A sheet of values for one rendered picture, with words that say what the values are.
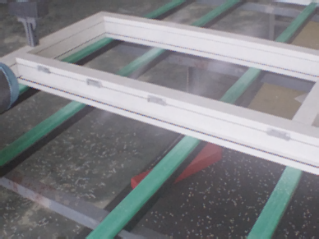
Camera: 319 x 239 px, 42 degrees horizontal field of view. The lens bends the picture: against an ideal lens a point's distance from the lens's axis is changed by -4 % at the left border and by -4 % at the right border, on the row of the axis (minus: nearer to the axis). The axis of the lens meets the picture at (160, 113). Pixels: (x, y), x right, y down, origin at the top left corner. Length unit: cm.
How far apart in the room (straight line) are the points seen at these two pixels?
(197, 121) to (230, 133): 8
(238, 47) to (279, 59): 13
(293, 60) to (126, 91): 51
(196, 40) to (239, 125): 53
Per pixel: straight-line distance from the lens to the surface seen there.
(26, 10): 133
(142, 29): 150
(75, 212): 88
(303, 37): 228
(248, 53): 134
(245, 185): 128
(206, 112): 95
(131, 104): 107
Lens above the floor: 141
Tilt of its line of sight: 30 degrees down
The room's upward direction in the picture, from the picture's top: 2 degrees counter-clockwise
